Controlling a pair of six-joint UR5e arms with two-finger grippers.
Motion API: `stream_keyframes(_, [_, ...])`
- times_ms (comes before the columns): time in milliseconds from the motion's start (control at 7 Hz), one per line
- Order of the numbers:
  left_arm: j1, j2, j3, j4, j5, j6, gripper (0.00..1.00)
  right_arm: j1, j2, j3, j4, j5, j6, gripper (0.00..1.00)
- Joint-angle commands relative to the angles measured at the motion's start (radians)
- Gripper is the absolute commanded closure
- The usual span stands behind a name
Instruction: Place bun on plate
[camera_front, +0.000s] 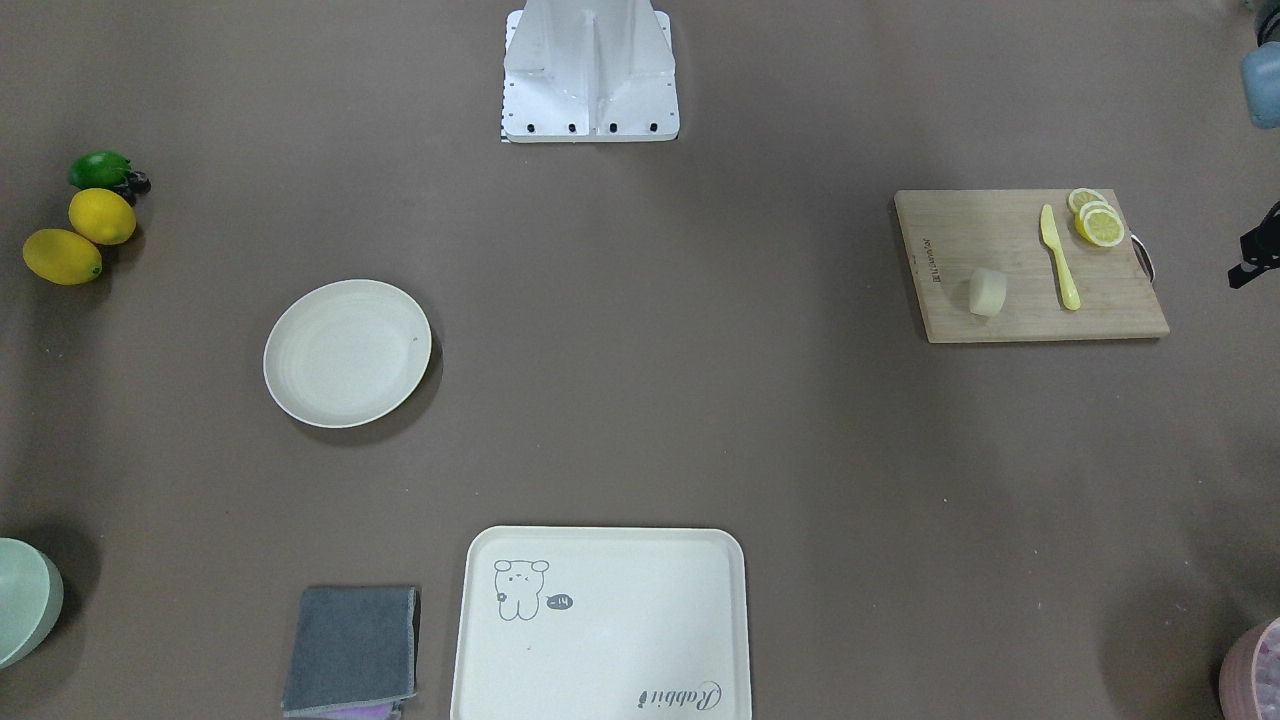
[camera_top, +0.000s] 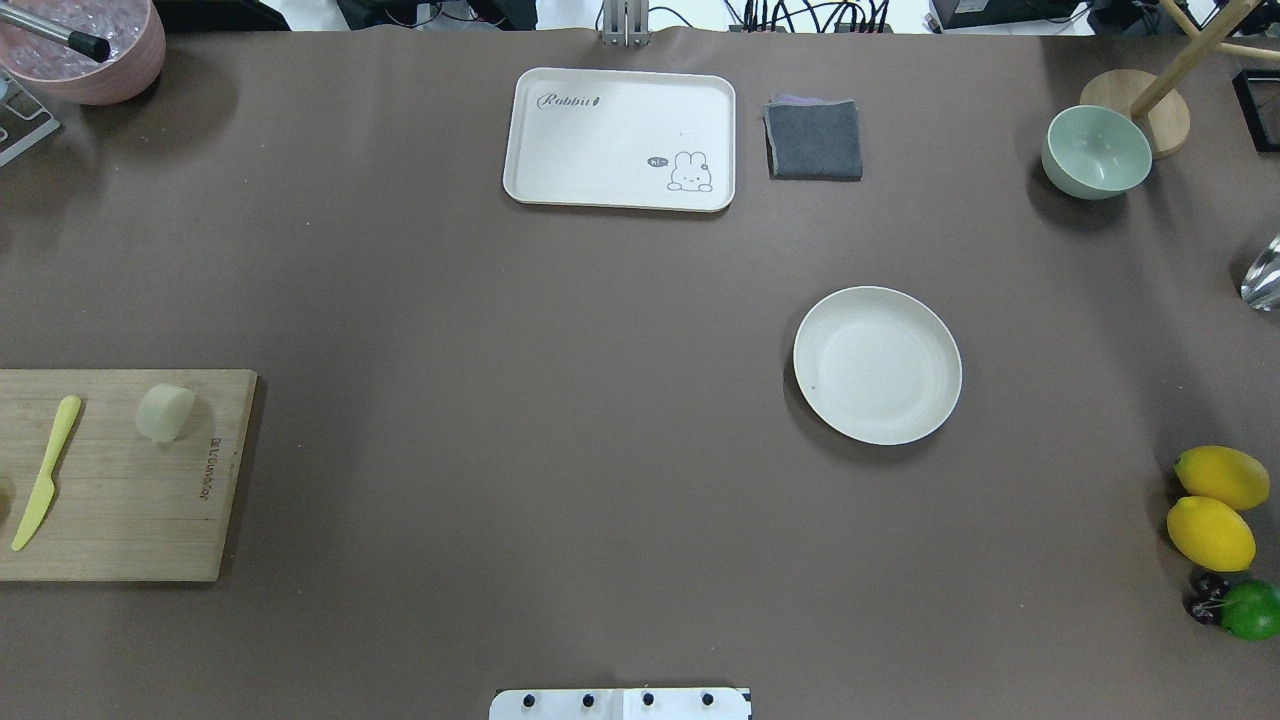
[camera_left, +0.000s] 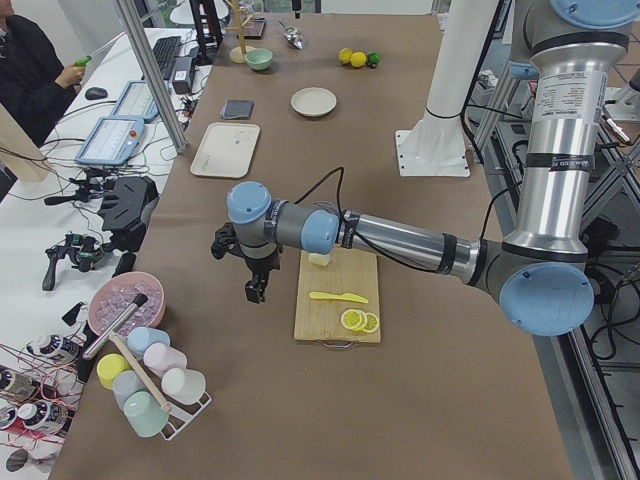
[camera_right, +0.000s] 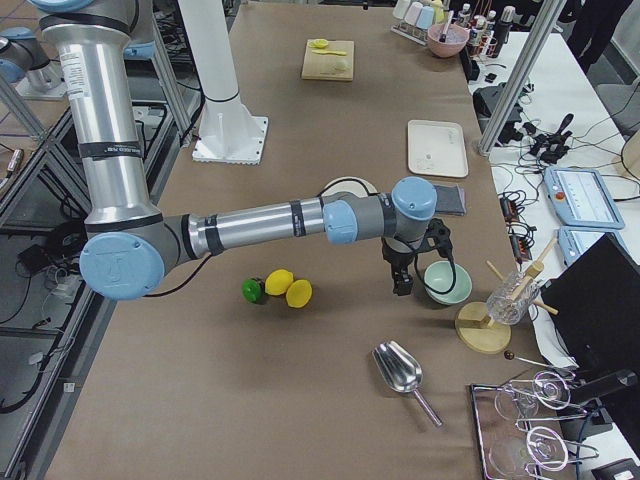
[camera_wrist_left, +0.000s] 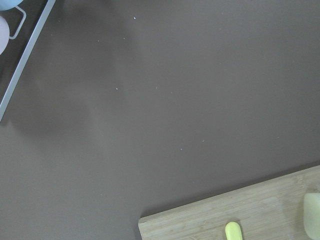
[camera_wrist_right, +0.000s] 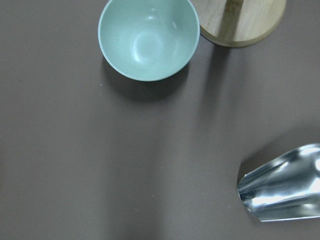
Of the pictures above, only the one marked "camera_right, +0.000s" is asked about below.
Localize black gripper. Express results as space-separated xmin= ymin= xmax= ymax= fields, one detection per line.
xmin=381 ymin=238 xmax=418 ymax=296

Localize whole yellow lemon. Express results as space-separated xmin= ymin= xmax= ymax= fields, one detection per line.
xmin=265 ymin=269 xmax=294 ymax=296

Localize white pedestal column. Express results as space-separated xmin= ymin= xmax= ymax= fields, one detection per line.
xmin=179 ymin=0 xmax=268 ymax=165

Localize wire glass rack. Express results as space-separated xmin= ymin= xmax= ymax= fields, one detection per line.
xmin=469 ymin=370 xmax=599 ymax=479

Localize aluminium frame post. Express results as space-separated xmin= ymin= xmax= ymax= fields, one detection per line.
xmin=477 ymin=0 xmax=566 ymax=157

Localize yellow plastic cup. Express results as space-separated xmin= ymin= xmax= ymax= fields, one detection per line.
xmin=428 ymin=0 xmax=446 ymax=23

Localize wooden cup stand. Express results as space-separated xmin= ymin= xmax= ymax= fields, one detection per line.
xmin=455 ymin=237 xmax=558 ymax=354

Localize white cup rack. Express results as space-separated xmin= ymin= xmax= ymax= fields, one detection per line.
xmin=391 ymin=22 xmax=427 ymax=45

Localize blue teach pendant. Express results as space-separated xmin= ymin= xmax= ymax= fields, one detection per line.
xmin=543 ymin=166 xmax=625 ymax=230
xmin=557 ymin=226 xmax=605 ymax=267

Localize white plastic cup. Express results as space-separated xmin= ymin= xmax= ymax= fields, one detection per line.
xmin=392 ymin=0 xmax=411 ymax=21

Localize pink plastic cup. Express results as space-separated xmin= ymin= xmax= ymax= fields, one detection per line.
xmin=404 ymin=1 xmax=424 ymax=26

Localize cream round plate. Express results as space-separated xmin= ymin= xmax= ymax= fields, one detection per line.
xmin=320 ymin=177 xmax=378 ymax=197

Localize mint green bowl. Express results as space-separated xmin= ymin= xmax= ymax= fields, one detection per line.
xmin=423 ymin=261 xmax=472 ymax=305

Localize pink bowl with ice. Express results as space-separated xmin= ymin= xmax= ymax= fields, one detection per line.
xmin=427 ymin=23 xmax=470 ymax=58

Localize clear glass cup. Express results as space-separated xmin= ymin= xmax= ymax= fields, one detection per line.
xmin=486 ymin=271 xmax=540 ymax=325

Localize green lime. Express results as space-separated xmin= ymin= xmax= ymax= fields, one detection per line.
xmin=241 ymin=277 xmax=267 ymax=304

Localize metal scoop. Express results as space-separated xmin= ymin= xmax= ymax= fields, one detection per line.
xmin=372 ymin=340 xmax=443 ymax=428

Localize cream rectangular tray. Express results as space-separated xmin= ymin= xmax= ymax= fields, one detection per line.
xmin=407 ymin=120 xmax=469 ymax=178

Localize wooden cutting board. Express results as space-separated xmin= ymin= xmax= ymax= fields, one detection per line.
xmin=301 ymin=39 xmax=355 ymax=82

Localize person in black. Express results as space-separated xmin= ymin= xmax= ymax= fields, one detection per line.
xmin=567 ymin=0 xmax=629 ymax=73

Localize lemon slices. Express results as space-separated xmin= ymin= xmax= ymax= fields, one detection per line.
xmin=308 ymin=38 xmax=329 ymax=49

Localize metal ice tongs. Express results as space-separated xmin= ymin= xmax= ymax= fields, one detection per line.
xmin=439 ymin=10 xmax=455 ymax=43

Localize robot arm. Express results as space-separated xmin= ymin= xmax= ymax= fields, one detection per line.
xmin=1 ymin=27 xmax=67 ymax=101
xmin=36 ymin=1 xmax=451 ymax=300

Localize grey folded cloth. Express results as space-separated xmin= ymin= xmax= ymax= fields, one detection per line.
xmin=434 ymin=184 xmax=466 ymax=216

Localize blue plastic cup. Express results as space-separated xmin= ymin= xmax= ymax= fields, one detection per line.
xmin=416 ymin=5 xmax=435 ymax=30

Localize yellow plastic knife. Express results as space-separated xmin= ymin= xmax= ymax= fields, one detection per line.
xmin=311 ymin=48 xmax=348 ymax=57

